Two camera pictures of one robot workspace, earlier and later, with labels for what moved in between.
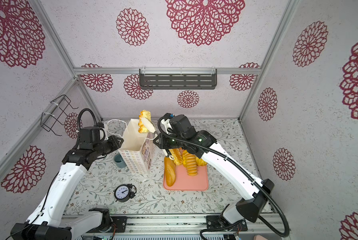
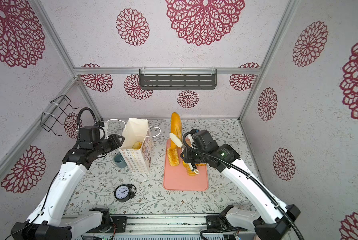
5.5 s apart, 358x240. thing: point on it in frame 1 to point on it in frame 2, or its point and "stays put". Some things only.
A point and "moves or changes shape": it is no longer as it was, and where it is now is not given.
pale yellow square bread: x=143 y=114 to x=136 y=145
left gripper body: x=111 y=145 stays put
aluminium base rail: x=177 y=226 stays put
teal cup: x=119 y=161 stays put
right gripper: x=162 y=139 to x=186 y=156
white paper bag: x=138 y=148 stays put
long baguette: x=170 y=172 moves or changes shape
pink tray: x=184 y=182 stays put
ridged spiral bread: x=189 y=161 stays put
